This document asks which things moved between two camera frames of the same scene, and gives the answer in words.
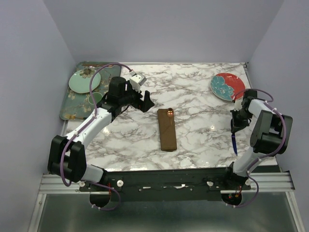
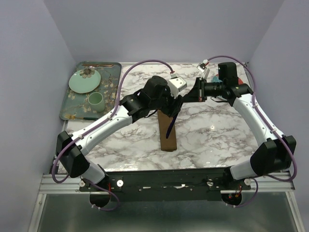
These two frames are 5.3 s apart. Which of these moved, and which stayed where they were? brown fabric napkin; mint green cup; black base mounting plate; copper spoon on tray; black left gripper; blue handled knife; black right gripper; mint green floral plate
Moved: black left gripper; black right gripper; blue handled knife
Stayed: copper spoon on tray; mint green floral plate; mint green cup; black base mounting plate; brown fabric napkin
